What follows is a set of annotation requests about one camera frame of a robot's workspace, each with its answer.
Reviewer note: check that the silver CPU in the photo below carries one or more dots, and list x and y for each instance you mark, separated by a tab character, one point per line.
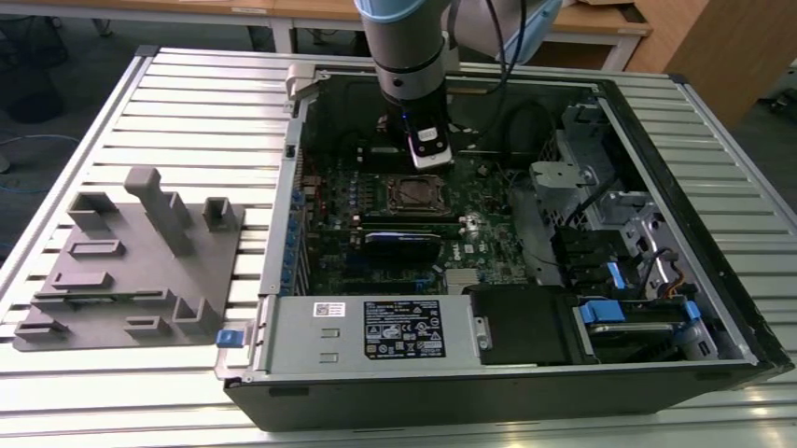
416	192

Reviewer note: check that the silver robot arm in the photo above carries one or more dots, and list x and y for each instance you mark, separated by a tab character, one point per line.
405	46

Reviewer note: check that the CPU socket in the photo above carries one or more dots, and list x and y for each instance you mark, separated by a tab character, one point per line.
414	211

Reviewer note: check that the wooden desk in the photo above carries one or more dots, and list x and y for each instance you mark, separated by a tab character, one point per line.
125	5
330	9

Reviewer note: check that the black graphics card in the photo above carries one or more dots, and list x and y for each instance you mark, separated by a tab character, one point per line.
402	249

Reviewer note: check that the green motherboard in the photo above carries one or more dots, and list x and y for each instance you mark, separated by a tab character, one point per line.
492	233

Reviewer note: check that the silver metal drive cage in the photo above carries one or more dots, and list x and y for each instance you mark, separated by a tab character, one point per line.
561	177

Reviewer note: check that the small silver heatsink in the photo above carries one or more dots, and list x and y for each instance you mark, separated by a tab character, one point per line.
464	276

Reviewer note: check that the blue plastic clip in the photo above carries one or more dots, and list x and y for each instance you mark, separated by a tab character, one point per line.
616	275

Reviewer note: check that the black fan shroud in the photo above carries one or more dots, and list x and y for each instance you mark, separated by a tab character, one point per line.
524	326

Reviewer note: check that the silver power supply unit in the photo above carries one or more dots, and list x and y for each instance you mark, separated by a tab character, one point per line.
299	345

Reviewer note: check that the blue disk carrier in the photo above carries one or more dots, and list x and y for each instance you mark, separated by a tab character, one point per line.
601	312

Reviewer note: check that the grey parts rack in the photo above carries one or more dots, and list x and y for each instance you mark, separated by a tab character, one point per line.
143	280

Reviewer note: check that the blue case latch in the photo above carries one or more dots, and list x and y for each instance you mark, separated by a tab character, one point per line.
229	339

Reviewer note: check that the wooden cabinet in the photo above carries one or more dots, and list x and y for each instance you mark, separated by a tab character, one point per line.
735	46

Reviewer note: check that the black office chair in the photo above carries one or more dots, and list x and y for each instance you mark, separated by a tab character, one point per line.
34	88

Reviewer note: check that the black open PC case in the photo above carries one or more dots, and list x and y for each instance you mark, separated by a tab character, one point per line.
436	401

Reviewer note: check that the black chair base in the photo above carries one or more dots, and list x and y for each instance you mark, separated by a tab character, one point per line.
785	100

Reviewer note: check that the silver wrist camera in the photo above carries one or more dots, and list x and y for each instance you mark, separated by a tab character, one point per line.
432	148

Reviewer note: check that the black plastic bracket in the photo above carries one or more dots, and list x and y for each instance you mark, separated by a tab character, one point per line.
585	252

